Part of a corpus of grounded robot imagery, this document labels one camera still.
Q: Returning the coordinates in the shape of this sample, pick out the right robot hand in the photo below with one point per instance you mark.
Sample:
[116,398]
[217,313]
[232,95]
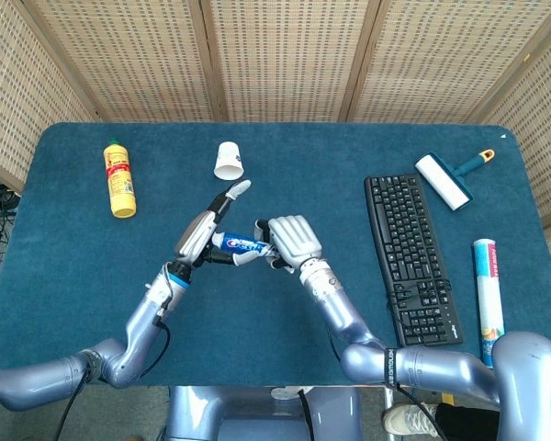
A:
[294,239]

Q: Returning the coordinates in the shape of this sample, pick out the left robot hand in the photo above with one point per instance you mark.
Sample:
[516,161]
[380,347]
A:
[197,234]

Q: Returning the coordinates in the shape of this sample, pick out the toothpaste tube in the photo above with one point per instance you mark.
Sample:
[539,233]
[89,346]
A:
[236,242]

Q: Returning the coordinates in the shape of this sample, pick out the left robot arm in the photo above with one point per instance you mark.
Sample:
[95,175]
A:
[138,335]

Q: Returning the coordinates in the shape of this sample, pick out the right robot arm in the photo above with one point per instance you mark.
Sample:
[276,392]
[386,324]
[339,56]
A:
[344,317]

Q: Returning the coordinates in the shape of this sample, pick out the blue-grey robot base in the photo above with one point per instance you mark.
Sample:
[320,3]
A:
[239,413]

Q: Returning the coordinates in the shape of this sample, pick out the white paper cup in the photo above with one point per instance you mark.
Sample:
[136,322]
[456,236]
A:
[229,161]

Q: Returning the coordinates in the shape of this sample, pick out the blue table cloth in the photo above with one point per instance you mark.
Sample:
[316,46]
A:
[257,321]

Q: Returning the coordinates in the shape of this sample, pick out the yellow plastic bottle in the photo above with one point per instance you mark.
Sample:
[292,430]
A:
[119,184]

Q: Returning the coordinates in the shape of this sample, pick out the black computer keyboard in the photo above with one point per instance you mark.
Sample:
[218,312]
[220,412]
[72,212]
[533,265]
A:
[408,248]

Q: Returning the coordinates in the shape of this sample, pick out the woven folding screen panel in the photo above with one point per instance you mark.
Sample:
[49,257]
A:
[284,59]
[133,59]
[18,92]
[542,138]
[431,59]

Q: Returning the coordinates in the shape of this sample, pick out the metal table leg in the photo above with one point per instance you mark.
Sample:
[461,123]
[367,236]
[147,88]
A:
[388,399]

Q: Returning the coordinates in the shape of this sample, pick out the white printed wrapped roll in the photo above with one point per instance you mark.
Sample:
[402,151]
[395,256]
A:
[489,294]

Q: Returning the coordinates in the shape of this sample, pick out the white sneaker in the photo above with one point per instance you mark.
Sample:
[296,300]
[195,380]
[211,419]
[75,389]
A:
[408,420]

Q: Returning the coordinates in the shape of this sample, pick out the black trouser leg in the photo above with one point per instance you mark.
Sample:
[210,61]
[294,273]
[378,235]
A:
[464,425]

